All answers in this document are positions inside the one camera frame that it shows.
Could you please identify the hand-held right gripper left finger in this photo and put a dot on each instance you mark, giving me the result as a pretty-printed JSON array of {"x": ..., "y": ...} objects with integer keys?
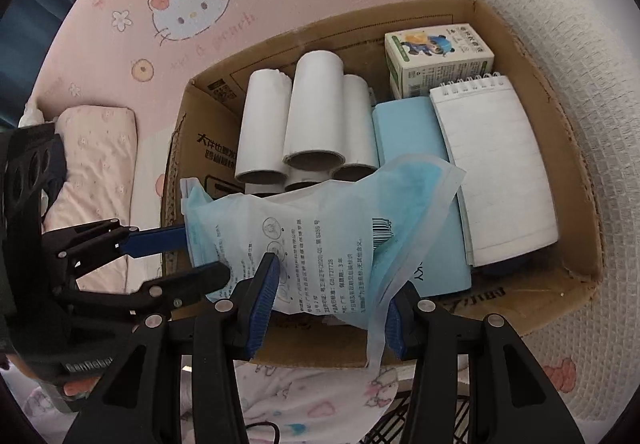
[{"x": 260, "y": 319}]

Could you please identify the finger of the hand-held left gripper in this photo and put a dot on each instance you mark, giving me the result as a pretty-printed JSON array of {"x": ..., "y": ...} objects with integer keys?
[
  {"x": 155, "y": 240},
  {"x": 200, "y": 281}
]

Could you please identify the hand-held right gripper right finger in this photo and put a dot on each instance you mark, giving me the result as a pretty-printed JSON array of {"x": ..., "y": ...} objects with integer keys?
[{"x": 400, "y": 334}]

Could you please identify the blue face mask packet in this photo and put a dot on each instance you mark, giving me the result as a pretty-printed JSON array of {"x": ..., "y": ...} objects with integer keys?
[{"x": 300, "y": 234}]

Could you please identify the brown cardboard box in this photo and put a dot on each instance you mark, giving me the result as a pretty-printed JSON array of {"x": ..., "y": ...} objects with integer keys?
[{"x": 540, "y": 309}]

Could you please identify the person's left hand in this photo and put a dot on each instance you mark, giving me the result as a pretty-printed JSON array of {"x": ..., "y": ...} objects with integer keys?
[{"x": 75, "y": 390}]

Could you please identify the black plastic basket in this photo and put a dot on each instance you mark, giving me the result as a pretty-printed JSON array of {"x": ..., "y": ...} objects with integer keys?
[{"x": 395, "y": 419}]

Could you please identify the pink floral pillow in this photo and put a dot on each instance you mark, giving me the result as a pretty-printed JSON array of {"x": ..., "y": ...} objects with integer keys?
[{"x": 95, "y": 164}]

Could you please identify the person's printed pajamas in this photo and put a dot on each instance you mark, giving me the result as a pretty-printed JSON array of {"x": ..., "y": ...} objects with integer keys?
[{"x": 310, "y": 404}]

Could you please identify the small white object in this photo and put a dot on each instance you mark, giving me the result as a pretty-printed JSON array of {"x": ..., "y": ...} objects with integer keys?
[{"x": 31, "y": 114}]

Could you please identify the white spiral notepad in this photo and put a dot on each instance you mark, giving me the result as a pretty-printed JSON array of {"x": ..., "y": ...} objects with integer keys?
[{"x": 492, "y": 164}]

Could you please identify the light blue box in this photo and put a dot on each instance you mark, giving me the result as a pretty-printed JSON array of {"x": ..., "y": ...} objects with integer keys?
[{"x": 407, "y": 134}]

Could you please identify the dark blue curtain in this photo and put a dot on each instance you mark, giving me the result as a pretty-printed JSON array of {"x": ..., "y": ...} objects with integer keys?
[{"x": 35, "y": 49}]

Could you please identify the green white cartoon carton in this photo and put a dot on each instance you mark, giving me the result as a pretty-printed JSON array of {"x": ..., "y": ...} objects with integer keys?
[{"x": 435, "y": 46}]

